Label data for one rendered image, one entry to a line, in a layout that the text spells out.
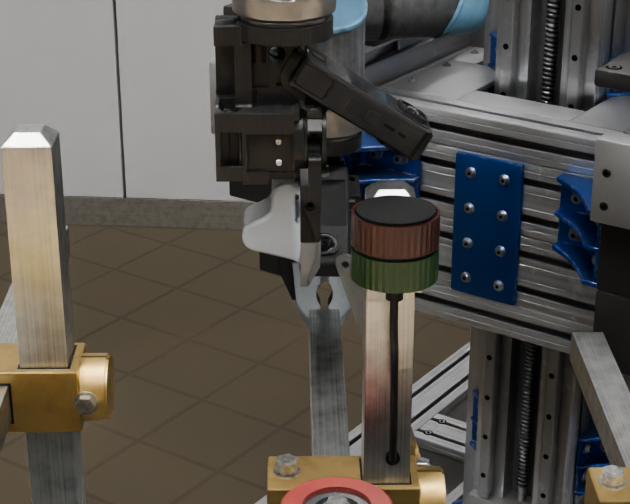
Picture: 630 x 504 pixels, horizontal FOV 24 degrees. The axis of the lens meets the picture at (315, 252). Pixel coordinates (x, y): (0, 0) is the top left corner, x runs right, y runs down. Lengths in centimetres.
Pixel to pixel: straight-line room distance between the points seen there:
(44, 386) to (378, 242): 28
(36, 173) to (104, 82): 279
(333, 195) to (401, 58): 52
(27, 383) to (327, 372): 32
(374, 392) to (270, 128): 21
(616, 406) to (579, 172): 43
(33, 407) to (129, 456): 177
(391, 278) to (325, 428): 26
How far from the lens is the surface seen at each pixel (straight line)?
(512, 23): 177
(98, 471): 281
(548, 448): 195
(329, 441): 118
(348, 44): 133
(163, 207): 388
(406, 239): 96
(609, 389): 131
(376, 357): 106
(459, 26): 146
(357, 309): 114
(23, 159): 101
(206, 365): 317
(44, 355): 107
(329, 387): 126
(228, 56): 107
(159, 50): 375
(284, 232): 110
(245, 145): 106
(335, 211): 134
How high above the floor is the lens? 146
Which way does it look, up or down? 23 degrees down
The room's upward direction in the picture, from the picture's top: straight up
